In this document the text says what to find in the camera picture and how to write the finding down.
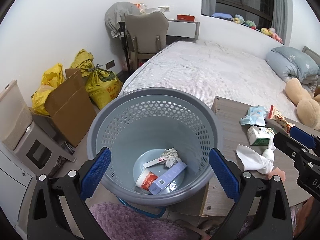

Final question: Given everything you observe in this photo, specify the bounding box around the folded light blue quilt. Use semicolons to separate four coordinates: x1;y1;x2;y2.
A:
265;46;320;92

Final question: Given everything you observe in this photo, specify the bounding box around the long purple cardboard box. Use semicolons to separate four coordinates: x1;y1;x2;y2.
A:
150;160;188;195

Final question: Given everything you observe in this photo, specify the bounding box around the pink plush toy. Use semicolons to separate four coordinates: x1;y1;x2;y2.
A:
271;31;284;43

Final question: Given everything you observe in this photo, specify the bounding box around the white tissue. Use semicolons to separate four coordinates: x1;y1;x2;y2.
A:
236;144;276;175

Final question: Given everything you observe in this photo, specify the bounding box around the large beige teddy bear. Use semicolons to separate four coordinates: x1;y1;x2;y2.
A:
285;77;320;128

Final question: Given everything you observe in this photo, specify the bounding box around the blue tube frame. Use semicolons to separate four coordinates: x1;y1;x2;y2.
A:
117;197;168;219

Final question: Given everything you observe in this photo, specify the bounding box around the grey plastic step stool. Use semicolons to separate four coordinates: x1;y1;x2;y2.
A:
13;123;77;178

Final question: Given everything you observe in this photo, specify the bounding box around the blue cushion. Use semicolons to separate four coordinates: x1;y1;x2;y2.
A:
211;12;233;21

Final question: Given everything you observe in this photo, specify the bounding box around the red printed snack packet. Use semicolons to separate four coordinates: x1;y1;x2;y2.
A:
268;105;296;134

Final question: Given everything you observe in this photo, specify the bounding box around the grey cloth on chair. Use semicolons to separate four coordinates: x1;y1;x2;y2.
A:
104;1;141;39

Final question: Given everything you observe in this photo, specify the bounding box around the yellow plastic bag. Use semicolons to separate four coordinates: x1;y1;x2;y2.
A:
32;63;65;116
70;49;95;77

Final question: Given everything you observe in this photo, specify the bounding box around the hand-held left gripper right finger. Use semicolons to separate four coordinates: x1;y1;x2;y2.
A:
209;147;294;240

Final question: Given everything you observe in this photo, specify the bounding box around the person's right forearm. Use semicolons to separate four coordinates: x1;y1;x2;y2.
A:
292;196;320;240

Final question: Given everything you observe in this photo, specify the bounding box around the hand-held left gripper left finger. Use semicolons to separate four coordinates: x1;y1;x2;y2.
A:
27;147;112;240

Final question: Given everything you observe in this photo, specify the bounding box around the grey upholstered chair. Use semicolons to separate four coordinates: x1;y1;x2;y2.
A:
124;11;169;68

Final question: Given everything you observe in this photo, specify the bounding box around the bed with white sheet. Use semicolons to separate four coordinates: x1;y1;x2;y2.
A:
121;39;309;123

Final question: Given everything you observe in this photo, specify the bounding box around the yellow printed sack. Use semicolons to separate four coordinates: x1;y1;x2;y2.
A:
85;66;124;111

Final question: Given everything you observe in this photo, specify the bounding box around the white drawer cabinet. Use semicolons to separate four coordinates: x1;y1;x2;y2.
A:
0;142;38;233

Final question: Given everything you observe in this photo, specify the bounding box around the red and white paper cup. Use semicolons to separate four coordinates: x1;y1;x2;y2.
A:
135;167;159;191

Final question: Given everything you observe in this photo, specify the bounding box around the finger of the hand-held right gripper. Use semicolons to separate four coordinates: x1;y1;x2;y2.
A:
289;126;320;153
273;132;313;171

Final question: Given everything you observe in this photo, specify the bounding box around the light blue wipes packet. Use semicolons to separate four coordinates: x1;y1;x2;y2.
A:
240;105;269;127

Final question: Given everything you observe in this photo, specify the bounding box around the purple fuzzy cloth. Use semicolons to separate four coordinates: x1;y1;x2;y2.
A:
89;202;198;240

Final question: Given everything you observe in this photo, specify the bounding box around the beige lidded storage bin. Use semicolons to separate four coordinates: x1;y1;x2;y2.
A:
0;80;33;151

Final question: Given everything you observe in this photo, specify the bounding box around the green and white carton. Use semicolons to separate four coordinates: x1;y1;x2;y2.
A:
247;125;276;147

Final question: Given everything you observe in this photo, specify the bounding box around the brown cardboard box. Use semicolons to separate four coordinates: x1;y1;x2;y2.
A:
31;68;98;148

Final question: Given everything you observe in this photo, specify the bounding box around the grey padded headboard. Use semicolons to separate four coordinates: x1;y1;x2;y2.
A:
302;45;320;68

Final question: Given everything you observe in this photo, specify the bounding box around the grey perforated plastic basket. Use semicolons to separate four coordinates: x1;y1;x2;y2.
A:
86;88;224;208

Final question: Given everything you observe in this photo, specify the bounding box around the printed paper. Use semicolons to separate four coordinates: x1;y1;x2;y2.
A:
160;148;179;168

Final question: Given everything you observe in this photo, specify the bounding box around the grey and white desk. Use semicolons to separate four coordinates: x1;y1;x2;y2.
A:
164;19;201;43

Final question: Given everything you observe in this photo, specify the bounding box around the grey curtain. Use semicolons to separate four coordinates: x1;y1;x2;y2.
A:
271;0;293;47

